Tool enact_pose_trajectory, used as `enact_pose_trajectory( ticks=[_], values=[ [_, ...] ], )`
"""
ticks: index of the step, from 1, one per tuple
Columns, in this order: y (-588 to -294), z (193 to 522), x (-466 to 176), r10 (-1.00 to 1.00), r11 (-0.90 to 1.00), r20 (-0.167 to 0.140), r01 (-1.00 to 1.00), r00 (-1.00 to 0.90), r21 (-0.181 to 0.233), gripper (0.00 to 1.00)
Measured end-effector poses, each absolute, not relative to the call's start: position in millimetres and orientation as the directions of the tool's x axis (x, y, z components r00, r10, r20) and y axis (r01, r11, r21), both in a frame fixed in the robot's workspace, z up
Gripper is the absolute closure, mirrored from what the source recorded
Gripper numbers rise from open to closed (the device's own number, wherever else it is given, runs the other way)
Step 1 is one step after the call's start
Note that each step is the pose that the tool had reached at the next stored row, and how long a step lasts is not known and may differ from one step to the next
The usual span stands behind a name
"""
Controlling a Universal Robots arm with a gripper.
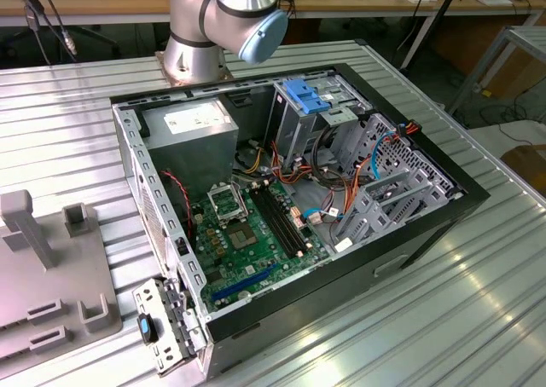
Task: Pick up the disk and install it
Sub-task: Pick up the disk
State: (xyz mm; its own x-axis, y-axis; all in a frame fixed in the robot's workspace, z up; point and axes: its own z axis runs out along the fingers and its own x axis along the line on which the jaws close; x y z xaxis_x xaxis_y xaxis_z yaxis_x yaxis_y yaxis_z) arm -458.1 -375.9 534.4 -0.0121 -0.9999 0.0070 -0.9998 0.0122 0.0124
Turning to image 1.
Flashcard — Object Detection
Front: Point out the grey metal slot retainer bracket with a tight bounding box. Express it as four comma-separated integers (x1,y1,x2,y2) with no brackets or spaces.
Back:
132,275,210,378

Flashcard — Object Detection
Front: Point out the blue plastic drive latch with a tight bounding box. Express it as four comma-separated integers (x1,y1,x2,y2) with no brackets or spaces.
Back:
286,78,334,115

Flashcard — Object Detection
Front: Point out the orange wire bundle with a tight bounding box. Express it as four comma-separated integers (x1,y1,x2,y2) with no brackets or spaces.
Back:
340,159,375,220
270,142,325,188

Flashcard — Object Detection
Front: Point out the metal socket cover frame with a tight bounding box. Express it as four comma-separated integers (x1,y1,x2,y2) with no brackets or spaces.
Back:
206,183,249,226

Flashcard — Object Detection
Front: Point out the red black twisted wire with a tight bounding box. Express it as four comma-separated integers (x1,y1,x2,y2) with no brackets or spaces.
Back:
160,169,192,240

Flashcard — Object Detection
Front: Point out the black RAM slot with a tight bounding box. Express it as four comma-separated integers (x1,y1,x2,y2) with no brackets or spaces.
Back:
250,182,305,259
260,179,313,251

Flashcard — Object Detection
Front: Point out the black looped cable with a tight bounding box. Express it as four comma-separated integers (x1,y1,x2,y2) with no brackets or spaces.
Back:
311,122,346,183

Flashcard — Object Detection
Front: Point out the black slanted stand pole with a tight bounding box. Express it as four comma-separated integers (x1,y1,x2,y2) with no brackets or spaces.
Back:
398,0,468,71

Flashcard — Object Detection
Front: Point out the grey power supply unit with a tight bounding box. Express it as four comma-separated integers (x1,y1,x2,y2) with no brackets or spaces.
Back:
142,99,240,192

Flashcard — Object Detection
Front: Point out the light blue wire white plug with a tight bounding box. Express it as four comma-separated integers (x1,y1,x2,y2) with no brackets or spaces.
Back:
301,206,345,227

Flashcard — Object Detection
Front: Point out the grey parts rack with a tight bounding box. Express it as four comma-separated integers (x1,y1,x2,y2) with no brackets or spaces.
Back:
0,189,125,362

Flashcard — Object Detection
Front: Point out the light blue data wire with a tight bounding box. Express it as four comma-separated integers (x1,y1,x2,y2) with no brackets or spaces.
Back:
369,131,404,182

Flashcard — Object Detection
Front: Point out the black open PC case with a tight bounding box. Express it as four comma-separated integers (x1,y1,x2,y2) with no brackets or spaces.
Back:
109,61,491,379

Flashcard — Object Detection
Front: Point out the grey perforated disk bay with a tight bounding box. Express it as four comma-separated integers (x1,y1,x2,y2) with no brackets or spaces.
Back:
331,113,467,254

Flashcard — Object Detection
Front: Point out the green motherboard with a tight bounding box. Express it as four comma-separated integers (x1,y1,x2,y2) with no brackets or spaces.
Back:
187,177,332,314

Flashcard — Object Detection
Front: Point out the grey optical drive cage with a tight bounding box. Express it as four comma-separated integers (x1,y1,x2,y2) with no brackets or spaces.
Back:
272,78,372,162

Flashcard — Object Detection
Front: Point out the red orange power wire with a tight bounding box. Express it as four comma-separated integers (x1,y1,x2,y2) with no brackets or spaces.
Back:
394,121,422,143

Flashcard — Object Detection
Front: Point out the CPU socket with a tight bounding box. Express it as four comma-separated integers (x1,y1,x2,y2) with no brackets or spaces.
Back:
206,183,249,226

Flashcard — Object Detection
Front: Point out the blue expansion slot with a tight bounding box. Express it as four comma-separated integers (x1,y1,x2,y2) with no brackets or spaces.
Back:
212,262,278,303

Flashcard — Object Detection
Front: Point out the long wooden desk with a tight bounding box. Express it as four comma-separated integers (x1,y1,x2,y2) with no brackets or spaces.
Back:
0,0,546,29

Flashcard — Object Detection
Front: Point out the yellow black wire bundle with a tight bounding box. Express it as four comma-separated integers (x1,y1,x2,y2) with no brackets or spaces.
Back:
236,139,264,176

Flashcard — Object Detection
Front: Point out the brown cardboard box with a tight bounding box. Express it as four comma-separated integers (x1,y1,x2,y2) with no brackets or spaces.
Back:
499,145,546,193
484,48,546,101

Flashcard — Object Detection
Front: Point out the black blue retainer latch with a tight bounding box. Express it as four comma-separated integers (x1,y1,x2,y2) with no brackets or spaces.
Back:
136,312,160,344

